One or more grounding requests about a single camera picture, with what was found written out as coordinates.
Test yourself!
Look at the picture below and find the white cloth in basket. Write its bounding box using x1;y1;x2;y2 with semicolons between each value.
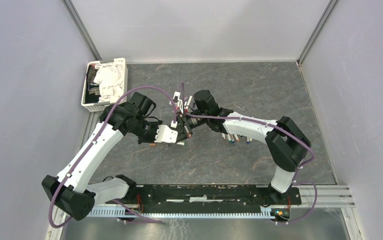
94;63;126;103

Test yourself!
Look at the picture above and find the red capped white pen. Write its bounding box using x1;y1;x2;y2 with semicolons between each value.
183;95;193;112

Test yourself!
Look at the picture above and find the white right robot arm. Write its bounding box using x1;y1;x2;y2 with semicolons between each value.
186;90;315;204

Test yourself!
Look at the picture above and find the striped cloth in basket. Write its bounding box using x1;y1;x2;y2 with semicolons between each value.
84;64;100;104

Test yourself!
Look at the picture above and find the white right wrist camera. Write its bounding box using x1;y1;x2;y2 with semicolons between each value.
172;91;184;114

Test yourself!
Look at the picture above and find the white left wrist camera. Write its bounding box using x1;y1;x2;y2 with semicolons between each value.
154;124;178;144

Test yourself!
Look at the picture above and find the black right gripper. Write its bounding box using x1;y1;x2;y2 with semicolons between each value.
175;110;209;143

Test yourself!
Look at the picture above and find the white slotted cable duct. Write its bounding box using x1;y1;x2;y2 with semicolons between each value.
87;206;279;220

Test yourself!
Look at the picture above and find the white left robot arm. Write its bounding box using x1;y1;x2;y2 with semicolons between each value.
41;92;161;221

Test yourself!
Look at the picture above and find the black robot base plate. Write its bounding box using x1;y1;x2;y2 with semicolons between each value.
121;184;302;214

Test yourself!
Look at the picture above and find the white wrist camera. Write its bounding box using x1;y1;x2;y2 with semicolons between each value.
172;91;184;114
154;124;178;144

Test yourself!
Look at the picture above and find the white perforated plastic basket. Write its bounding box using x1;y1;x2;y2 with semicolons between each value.
80;57;128;112

